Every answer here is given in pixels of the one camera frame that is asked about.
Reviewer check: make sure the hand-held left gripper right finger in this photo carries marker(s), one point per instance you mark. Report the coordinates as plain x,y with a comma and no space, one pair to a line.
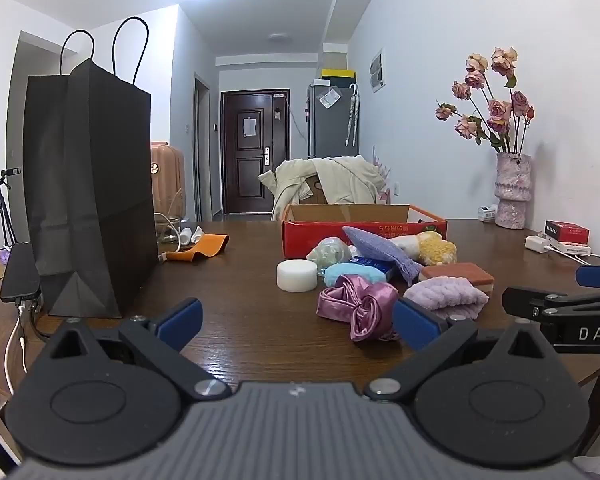
415,322

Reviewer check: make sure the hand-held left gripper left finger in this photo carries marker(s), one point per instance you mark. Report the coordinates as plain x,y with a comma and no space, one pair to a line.
182,317

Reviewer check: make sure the lilac fluffy headband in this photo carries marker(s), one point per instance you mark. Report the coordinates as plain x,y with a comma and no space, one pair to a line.
445,295

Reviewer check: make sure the purple satin bow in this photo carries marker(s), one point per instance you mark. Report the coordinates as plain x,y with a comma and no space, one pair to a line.
365,310

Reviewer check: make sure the orange sponge block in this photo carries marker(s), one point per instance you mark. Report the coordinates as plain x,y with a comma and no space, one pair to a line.
455,272

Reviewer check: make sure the yellow white plush toy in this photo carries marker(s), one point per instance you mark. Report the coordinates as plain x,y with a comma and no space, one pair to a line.
437,250

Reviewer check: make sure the purple knit cloth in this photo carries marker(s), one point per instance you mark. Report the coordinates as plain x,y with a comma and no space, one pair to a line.
375,247

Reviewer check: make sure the clear plastic item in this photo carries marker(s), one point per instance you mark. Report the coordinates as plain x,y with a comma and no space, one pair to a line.
327,252

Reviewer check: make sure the white round sponge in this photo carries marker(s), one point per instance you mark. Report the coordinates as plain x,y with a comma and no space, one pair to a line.
297,275

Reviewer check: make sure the red cardboard box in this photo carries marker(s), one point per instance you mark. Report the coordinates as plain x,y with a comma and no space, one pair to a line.
305,240

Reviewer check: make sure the white power strip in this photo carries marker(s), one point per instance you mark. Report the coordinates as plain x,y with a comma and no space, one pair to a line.
572,249

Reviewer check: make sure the small red box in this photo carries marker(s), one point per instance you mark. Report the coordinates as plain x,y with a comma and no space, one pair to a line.
567,232

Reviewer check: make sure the white charger adapter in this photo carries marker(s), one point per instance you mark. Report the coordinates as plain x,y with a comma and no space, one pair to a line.
537,243

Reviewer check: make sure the blue packet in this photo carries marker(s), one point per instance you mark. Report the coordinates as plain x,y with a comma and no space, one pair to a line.
375,263

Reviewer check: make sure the small white bottle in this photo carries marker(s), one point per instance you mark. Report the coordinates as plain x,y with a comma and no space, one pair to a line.
487,213

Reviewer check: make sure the pink speckled vase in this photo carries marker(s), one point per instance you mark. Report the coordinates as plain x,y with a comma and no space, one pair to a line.
512,195

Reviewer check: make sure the pink suitcase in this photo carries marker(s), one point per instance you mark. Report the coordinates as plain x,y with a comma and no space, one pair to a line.
167,180

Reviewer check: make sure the beige jacket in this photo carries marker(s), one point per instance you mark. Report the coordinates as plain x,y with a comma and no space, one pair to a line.
350,180

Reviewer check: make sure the black paper bag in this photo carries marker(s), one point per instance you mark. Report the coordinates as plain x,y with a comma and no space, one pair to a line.
90,185

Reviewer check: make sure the wooden chair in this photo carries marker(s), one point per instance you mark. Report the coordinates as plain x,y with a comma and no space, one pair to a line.
314,195

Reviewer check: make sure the black phone on stand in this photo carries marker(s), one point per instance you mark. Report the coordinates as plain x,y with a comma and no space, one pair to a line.
20,270

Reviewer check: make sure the dark brown door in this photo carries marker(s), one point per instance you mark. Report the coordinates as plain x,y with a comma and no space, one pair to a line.
252,160

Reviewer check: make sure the dried pink rose bouquet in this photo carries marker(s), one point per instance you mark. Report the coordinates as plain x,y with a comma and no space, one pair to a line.
500,110

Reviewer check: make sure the paper sheet on door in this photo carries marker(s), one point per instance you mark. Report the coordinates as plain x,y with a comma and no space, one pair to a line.
249,126

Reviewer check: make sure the grey fridge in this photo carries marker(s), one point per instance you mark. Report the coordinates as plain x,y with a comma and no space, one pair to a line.
330,130

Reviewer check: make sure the white umbrella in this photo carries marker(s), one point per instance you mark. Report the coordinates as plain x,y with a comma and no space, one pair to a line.
352,110

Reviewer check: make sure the paper sheet on fridge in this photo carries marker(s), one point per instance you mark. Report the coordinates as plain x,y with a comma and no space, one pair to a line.
329,97

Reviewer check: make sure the yellow box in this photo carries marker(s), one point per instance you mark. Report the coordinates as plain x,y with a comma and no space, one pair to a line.
337,72

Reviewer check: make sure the black tripod with camera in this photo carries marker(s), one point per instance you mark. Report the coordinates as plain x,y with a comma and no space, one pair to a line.
12,171

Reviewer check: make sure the white wall panel box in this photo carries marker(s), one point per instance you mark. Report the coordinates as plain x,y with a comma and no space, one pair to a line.
377,72

